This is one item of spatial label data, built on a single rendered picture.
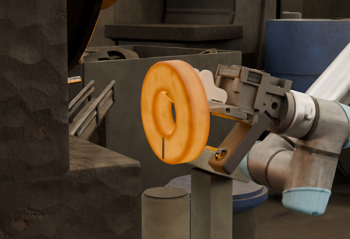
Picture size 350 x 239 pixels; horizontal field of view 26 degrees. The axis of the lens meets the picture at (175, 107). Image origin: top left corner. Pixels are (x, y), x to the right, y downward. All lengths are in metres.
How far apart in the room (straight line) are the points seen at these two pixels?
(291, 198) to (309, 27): 3.13
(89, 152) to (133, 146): 2.78
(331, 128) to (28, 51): 0.82
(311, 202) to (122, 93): 2.10
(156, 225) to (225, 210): 0.22
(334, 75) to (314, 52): 2.93
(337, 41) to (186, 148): 3.37
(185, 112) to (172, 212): 0.80
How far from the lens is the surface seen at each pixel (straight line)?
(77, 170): 0.53
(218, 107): 1.12
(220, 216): 1.98
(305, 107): 1.23
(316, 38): 4.37
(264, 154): 1.37
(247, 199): 2.24
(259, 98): 1.17
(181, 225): 1.86
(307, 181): 1.27
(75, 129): 1.73
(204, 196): 1.97
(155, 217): 1.85
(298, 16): 7.59
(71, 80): 1.12
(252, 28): 5.07
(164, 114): 1.16
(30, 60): 0.51
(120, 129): 3.29
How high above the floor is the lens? 0.99
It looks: 8 degrees down
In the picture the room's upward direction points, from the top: straight up
